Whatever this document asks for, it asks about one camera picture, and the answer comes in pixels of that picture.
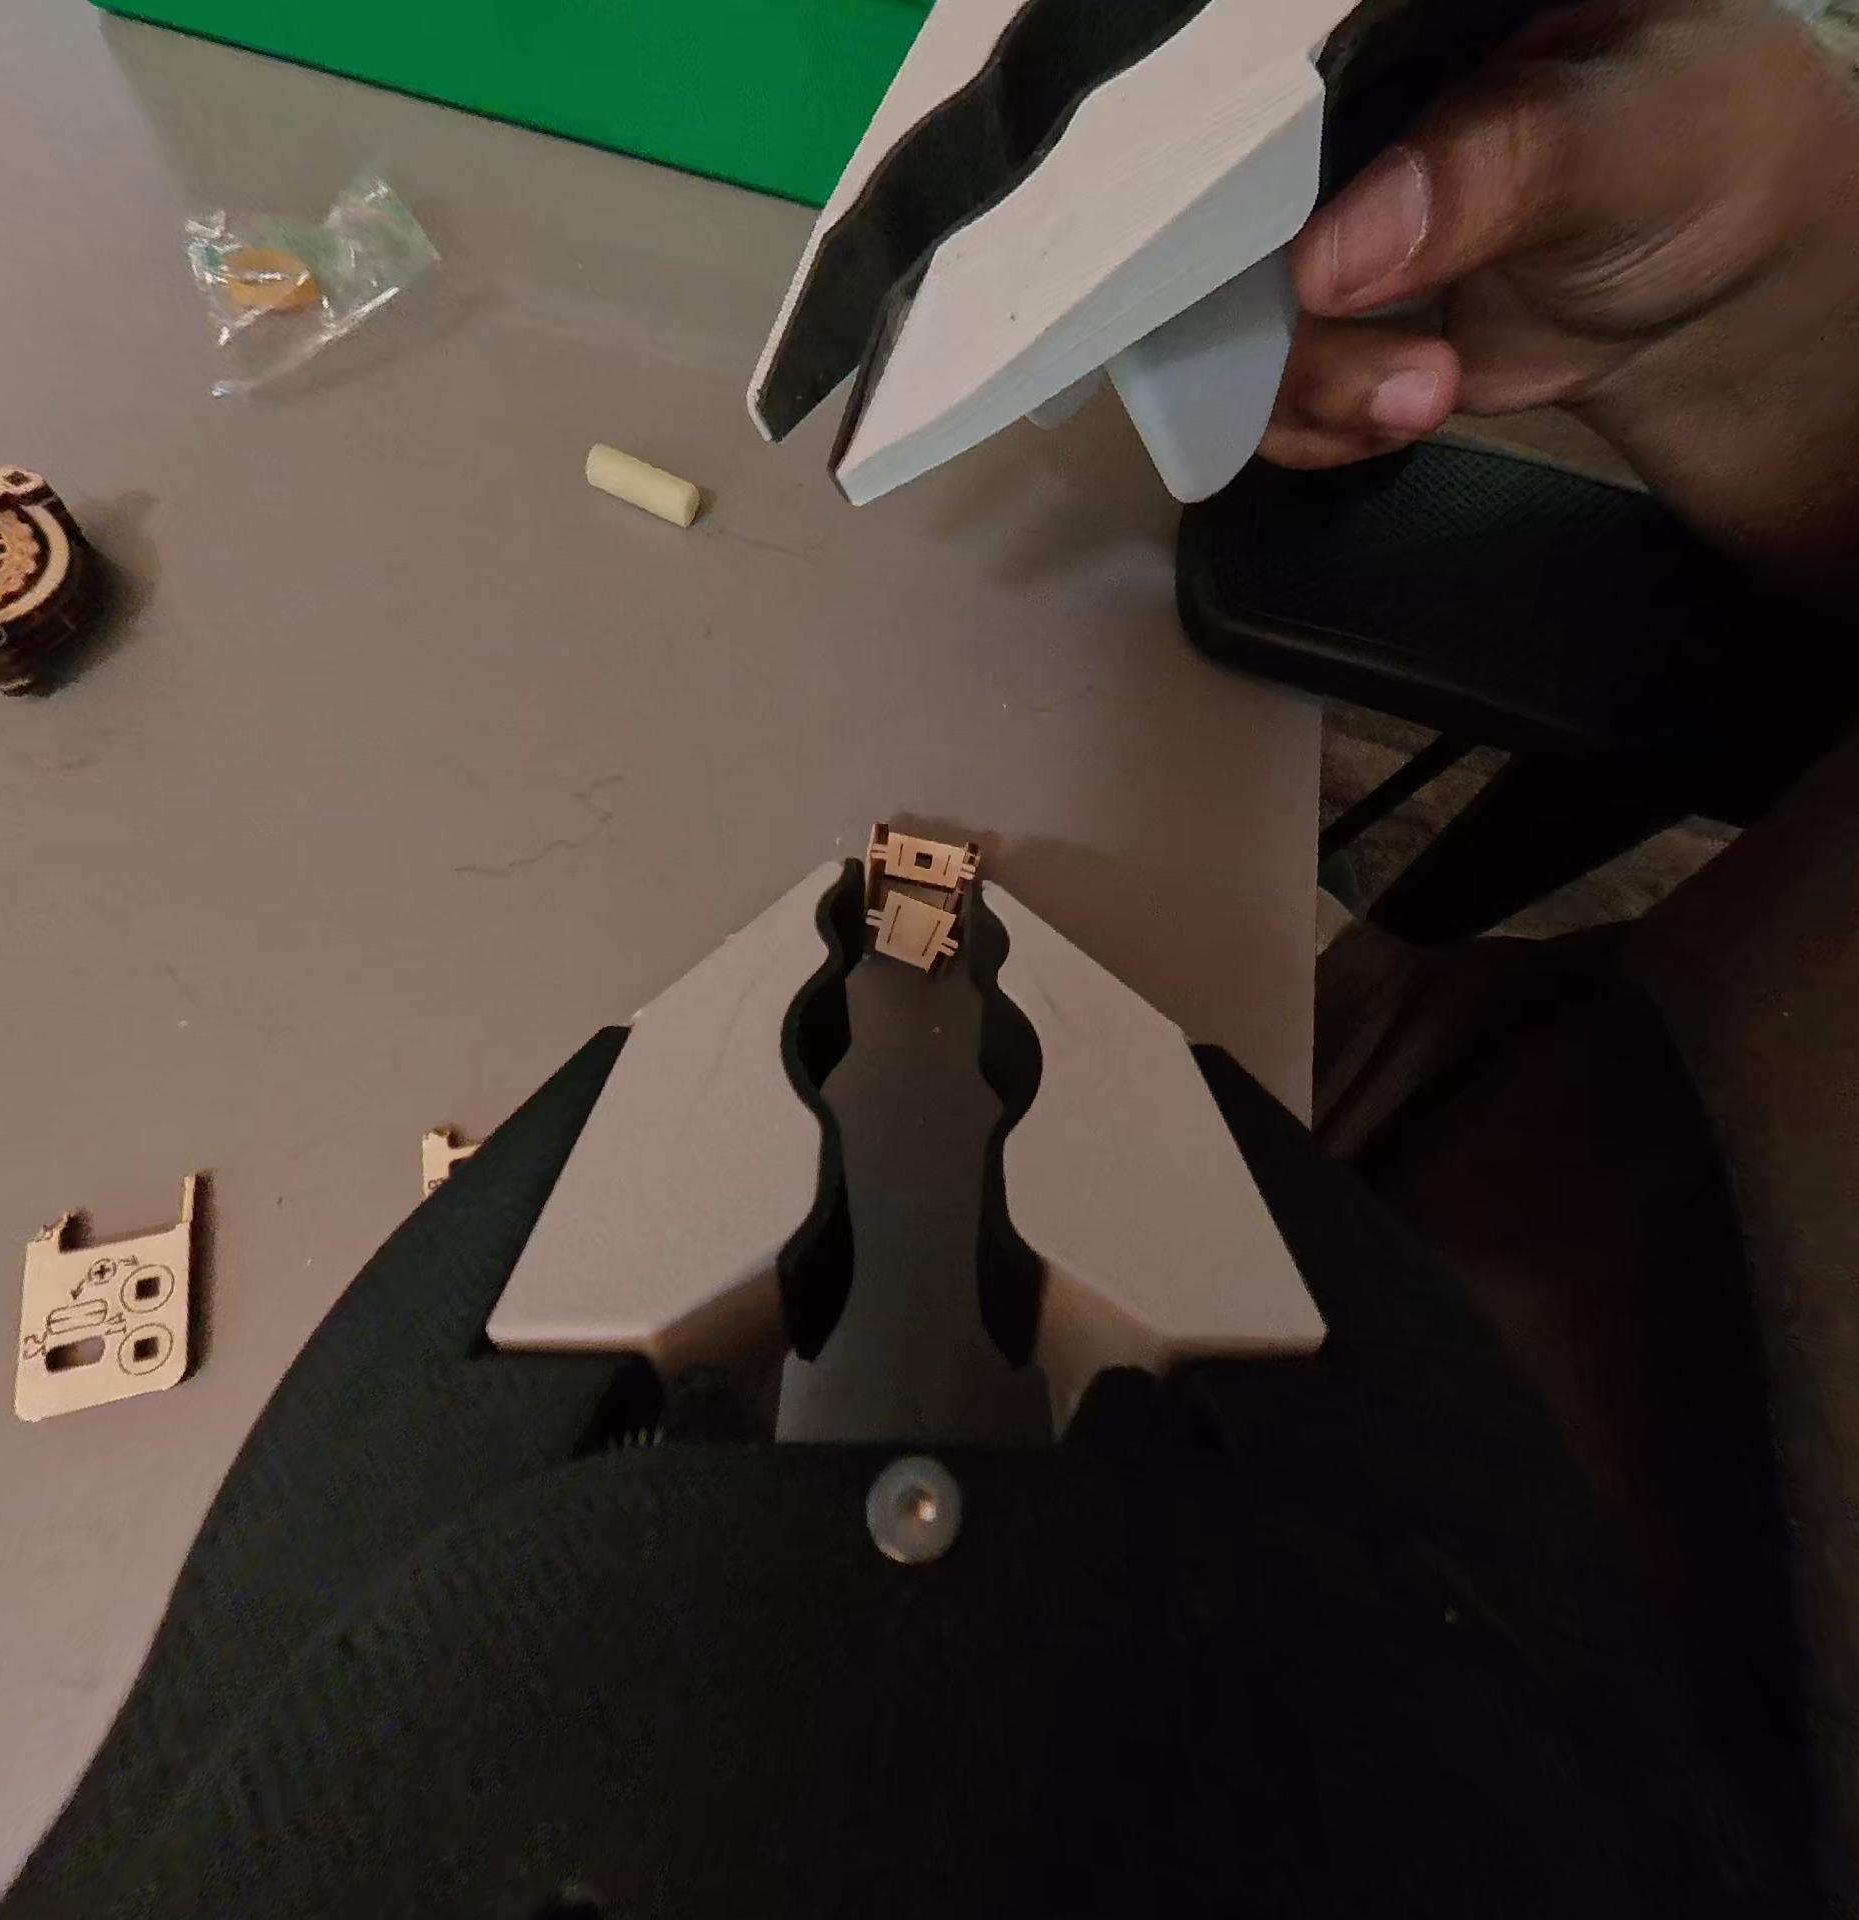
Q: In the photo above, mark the cream wax stick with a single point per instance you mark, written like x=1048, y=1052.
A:
x=643, y=483

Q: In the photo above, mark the small wooden block assembly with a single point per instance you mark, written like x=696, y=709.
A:
x=918, y=898

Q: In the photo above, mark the tiny wooden piece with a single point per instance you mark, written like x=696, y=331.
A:
x=447, y=1164

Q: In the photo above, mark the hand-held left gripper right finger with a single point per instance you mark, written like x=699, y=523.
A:
x=1155, y=1184

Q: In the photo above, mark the clear plastic bag with rings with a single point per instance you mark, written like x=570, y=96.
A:
x=290, y=278

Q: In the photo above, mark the green mat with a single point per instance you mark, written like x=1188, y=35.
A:
x=601, y=76

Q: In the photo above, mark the black office chair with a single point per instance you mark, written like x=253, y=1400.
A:
x=1470, y=629

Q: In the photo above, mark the person's leg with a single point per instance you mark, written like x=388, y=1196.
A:
x=1696, y=1230

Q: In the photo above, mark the person's right hand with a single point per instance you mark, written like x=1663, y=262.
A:
x=1620, y=257

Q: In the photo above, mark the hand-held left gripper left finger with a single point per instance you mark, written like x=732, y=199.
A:
x=676, y=1137

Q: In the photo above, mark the wooden gear assembly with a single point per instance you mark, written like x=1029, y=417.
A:
x=22, y=576

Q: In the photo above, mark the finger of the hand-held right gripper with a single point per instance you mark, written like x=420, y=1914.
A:
x=901, y=134
x=1141, y=224

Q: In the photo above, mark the flat wooden piece with diagram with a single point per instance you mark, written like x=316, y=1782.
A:
x=105, y=1304

